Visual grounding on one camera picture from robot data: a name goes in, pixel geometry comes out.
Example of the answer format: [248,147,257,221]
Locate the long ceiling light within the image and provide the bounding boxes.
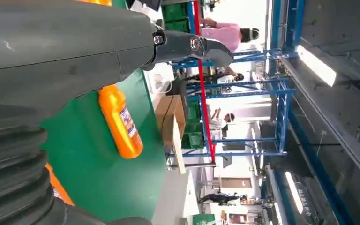
[285,171,305,215]
[295,45,338,88]

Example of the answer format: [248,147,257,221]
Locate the green sign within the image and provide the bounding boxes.
[192,213,217,225]

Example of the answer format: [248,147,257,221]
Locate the yellow sheet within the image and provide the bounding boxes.
[74,0,113,7]

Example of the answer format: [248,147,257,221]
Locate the blue steel rack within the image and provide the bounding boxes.
[167,0,305,159]

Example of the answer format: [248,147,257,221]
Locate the orange drink bottle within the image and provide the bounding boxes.
[97,84,144,160]
[45,163,75,207]

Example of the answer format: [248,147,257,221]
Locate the person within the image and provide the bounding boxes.
[199,17,261,53]
[209,107,236,130]
[198,192,240,206]
[212,66,245,85]

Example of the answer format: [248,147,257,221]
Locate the open cardboard box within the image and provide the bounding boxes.
[154,94,187,148]

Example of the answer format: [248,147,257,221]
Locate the flat white box lid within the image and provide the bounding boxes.
[171,114,187,175]

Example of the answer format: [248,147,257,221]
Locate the red pole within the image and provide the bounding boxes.
[193,0,217,164]

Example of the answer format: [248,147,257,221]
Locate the black chair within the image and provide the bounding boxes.
[173,77,189,120]

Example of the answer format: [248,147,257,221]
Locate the grey table with metal frame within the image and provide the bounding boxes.
[151,169,201,225]

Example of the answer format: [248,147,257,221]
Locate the green table mat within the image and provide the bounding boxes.
[39,0,168,223]

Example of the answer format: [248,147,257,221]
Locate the green plastic crate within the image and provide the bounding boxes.
[181,123,205,150]
[164,19,190,33]
[162,1,189,21]
[186,100,202,124]

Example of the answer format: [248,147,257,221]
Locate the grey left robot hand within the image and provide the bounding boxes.
[0,0,234,225]

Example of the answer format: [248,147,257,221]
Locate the blue steel ceiling beam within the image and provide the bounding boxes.
[287,108,354,225]

